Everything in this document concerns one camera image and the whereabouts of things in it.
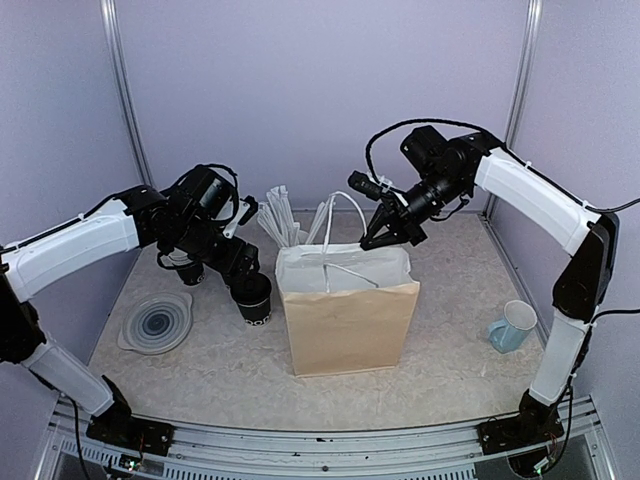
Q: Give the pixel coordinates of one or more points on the light blue ceramic mug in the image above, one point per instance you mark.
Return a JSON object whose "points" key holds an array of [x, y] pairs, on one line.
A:
{"points": [[517, 321]]}

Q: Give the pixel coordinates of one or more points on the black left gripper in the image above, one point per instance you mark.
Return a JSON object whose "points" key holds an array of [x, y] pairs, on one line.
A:
{"points": [[240, 268]]}

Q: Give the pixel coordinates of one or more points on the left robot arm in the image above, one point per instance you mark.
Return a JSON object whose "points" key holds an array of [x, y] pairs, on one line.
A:
{"points": [[123, 222]]}

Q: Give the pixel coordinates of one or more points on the stack of paper cups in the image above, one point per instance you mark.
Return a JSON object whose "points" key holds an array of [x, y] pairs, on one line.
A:
{"points": [[190, 271]]}

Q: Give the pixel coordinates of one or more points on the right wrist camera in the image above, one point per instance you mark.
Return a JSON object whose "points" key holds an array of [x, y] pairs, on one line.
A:
{"points": [[423, 148]]}

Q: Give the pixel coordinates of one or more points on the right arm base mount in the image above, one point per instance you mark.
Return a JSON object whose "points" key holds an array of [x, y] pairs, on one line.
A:
{"points": [[534, 423]]}

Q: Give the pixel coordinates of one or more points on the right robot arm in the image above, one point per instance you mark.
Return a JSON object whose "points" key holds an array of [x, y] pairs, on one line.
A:
{"points": [[583, 239]]}

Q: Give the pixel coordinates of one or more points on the aluminium front rail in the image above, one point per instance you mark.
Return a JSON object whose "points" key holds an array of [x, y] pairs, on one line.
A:
{"points": [[447, 451]]}

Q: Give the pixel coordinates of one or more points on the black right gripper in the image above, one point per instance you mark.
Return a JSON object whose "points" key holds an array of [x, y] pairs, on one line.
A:
{"points": [[402, 230]]}

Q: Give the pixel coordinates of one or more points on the brown paper takeout bag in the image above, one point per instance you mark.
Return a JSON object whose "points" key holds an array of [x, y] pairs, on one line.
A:
{"points": [[347, 310]]}

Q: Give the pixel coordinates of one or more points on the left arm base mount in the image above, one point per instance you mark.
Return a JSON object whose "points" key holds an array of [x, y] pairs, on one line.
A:
{"points": [[117, 426]]}

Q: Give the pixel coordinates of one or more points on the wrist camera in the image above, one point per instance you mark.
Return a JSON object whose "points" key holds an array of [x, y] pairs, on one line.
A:
{"points": [[219, 202], [423, 148]]}

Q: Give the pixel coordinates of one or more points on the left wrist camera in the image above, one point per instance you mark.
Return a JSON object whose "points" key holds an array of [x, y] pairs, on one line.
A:
{"points": [[219, 202]]}

